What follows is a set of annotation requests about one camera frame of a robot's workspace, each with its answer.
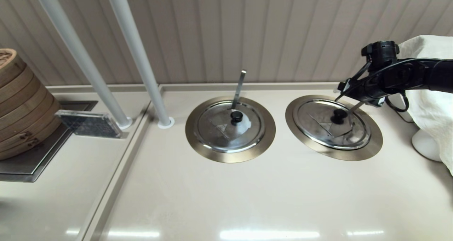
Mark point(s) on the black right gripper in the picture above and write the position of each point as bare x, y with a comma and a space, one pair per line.
389, 78

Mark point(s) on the steel hinged lid black knob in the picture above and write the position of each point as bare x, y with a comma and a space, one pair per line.
216, 127
318, 127

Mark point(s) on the white box appliance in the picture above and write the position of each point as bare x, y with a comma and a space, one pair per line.
401, 112

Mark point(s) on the white round base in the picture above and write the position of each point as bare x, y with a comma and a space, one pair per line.
423, 145

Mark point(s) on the white round pole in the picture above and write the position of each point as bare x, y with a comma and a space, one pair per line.
137, 46
74, 46

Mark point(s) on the clear acrylic sign block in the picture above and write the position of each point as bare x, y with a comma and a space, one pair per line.
90, 124

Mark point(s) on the stacked bamboo steamer baskets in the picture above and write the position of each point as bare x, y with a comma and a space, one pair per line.
24, 110

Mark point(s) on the steel recessed steamer tray frame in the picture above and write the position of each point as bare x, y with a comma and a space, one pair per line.
32, 163

